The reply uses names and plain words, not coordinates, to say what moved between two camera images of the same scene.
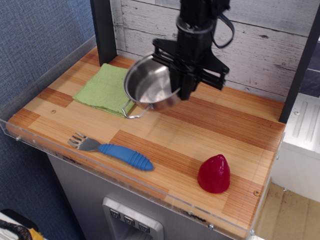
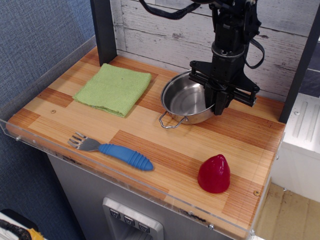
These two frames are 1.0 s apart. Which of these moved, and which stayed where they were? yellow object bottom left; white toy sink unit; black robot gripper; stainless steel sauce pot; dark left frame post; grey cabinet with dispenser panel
Moved: stainless steel sauce pot; black robot gripper
Stayed: grey cabinet with dispenser panel; white toy sink unit; yellow object bottom left; dark left frame post
